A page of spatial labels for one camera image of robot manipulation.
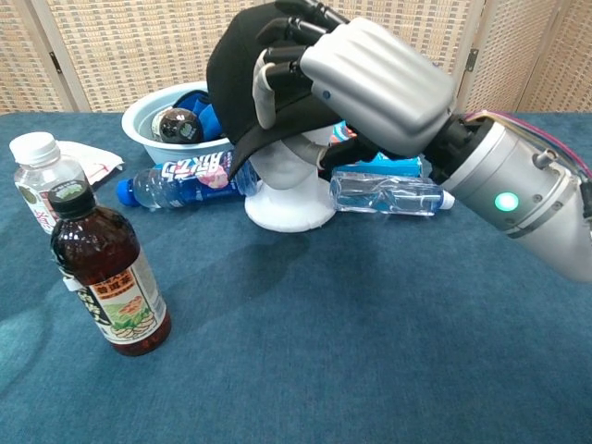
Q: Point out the silver black robot right hand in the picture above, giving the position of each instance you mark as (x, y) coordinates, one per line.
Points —
(384, 88)

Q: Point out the black baseball cap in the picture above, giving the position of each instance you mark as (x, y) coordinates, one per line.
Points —
(236, 92)

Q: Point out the silver white robot right arm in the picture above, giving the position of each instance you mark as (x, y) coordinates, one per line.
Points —
(509, 203)

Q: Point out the blue chocolate chip cookie box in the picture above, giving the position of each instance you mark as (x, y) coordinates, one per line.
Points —
(398, 165)

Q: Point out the clear plastic bottle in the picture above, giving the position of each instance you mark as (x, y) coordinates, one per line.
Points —
(384, 194)

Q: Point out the white foam mannequin head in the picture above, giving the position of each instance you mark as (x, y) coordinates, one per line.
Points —
(289, 199)

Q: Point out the dark tea bottle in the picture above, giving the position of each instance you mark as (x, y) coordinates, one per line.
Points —
(111, 268)

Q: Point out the clear white-capped bottle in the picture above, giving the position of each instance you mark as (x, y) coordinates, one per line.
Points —
(34, 171)

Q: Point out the black screen hinge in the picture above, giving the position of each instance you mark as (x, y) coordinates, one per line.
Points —
(472, 60)
(54, 62)

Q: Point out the blue black fabric sleeve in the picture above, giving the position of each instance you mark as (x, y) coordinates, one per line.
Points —
(208, 115)

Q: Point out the dark drink bottle cartoon label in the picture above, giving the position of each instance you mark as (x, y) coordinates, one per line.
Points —
(178, 126)

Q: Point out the blue label sports drink bottle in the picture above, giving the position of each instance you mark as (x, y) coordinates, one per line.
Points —
(185, 182)

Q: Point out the blue tablecloth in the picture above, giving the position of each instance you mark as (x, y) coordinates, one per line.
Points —
(324, 324)

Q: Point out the light blue plastic basin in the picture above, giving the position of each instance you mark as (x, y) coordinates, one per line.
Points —
(139, 125)

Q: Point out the woven rattan folding screen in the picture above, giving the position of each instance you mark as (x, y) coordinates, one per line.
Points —
(139, 46)

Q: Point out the white red printed packet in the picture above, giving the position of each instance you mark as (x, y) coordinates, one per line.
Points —
(97, 159)

